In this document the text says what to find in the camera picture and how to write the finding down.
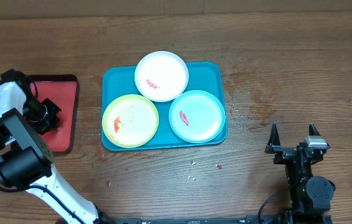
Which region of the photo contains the yellow-green plate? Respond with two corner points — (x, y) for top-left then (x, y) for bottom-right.
(102, 94), (159, 149)

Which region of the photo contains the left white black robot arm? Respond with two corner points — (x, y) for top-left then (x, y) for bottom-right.
(0, 69), (113, 223)

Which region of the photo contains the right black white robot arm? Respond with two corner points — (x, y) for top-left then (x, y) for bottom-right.
(257, 124), (336, 223)

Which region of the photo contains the red tray with dark rim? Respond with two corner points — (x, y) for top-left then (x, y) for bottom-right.
(37, 80), (78, 154)

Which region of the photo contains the teal plastic tray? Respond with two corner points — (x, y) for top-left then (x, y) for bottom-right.
(102, 61), (225, 151)

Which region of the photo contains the light blue plate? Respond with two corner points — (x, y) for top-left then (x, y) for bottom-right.
(169, 90), (226, 144)

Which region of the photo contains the white plate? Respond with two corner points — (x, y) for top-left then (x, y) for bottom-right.
(135, 51), (189, 102)

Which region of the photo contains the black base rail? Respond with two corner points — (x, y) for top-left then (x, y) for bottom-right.
(114, 215), (333, 224)

